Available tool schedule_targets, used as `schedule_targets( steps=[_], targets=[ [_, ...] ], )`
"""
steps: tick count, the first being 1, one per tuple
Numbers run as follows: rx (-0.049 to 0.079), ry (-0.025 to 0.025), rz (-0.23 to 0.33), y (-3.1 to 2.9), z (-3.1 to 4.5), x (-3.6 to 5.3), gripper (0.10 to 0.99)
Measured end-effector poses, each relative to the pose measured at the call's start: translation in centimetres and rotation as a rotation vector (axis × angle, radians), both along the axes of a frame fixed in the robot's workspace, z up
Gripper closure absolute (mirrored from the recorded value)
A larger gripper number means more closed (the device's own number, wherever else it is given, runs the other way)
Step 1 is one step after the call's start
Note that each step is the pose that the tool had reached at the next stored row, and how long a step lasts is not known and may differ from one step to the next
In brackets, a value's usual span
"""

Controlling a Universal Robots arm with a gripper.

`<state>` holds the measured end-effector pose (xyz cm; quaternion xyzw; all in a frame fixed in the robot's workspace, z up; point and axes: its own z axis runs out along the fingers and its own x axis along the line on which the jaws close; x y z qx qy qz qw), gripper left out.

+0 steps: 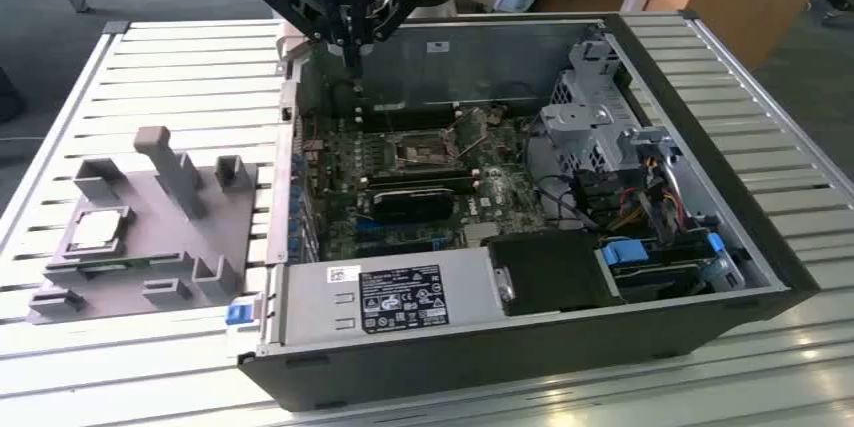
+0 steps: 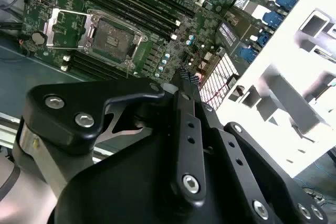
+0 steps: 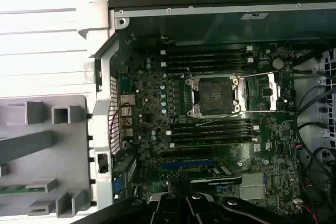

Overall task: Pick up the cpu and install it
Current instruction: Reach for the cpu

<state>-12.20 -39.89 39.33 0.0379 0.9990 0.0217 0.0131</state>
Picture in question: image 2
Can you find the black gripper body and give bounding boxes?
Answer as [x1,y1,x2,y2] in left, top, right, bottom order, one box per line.
[51,129,254,224]

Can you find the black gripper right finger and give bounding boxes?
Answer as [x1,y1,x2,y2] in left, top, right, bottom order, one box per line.
[187,74,329,224]

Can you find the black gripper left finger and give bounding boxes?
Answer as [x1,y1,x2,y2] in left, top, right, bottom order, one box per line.
[23,68,208,204]

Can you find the metal socket cover frame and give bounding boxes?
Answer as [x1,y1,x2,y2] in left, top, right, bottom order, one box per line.
[45,7,96,51]

